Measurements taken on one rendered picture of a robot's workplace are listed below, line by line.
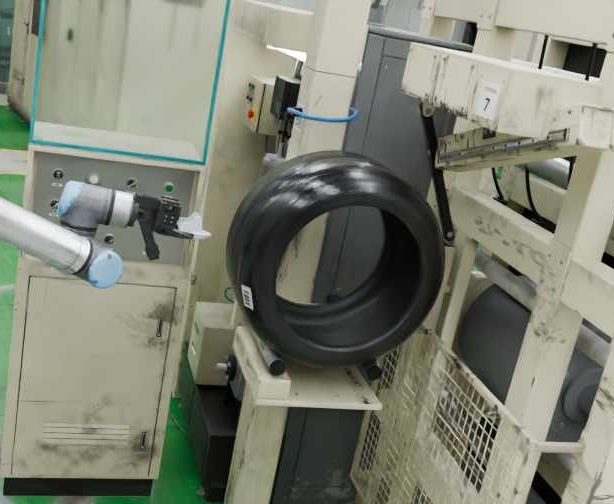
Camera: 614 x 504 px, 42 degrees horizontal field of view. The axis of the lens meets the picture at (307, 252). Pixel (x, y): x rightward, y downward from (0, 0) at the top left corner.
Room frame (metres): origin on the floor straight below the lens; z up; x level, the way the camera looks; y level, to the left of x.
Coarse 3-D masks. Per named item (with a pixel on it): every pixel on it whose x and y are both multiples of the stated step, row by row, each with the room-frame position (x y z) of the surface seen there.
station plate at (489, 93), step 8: (488, 88) 1.91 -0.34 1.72; (496, 88) 1.88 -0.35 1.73; (480, 96) 1.94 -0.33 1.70; (488, 96) 1.91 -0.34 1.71; (496, 96) 1.87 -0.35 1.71; (480, 104) 1.93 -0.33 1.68; (488, 104) 1.90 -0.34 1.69; (496, 104) 1.86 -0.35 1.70; (480, 112) 1.92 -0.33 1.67; (488, 112) 1.89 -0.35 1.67
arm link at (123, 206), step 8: (120, 192) 1.92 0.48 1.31; (120, 200) 1.89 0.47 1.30; (128, 200) 1.90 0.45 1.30; (120, 208) 1.88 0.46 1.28; (128, 208) 1.89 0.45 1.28; (112, 216) 1.88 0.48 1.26; (120, 216) 1.88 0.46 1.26; (128, 216) 1.89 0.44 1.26; (112, 224) 1.89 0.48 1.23; (120, 224) 1.89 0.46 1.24
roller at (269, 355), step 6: (252, 330) 2.20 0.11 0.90; (258, 342) 2.12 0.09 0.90; (264, 348) 2.06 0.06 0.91; (264, 354) 2.04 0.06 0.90; (270, 354) 2.02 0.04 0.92; (276, 354) 2.01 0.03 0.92; (270, 360) 1.99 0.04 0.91; (276, 360) 1.98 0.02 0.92; (282, 360) 1.99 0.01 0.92; (270, 366) 1.97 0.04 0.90; (276, 366) 1.98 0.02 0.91; (282, 366) 1.98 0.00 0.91; (276, 372) 1.98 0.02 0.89; (282, 372) 1.98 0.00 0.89
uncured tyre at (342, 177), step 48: (288, 192) 1.97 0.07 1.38; (336, 192) 1.97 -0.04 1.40; (384, 192) 2.01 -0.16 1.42; (240, 240) 1.99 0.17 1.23; (288, 240) 1.94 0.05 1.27; (384, 240) 2.34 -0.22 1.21; (432, 240) 2.06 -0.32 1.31; (240, 288) 1.95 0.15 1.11; (384, 288) 2.32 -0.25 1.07; (432, 288) 2.07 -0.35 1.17; (288, 336) 1.95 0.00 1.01; (336, 336) 2.23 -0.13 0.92; (384, 336) 2.03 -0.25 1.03
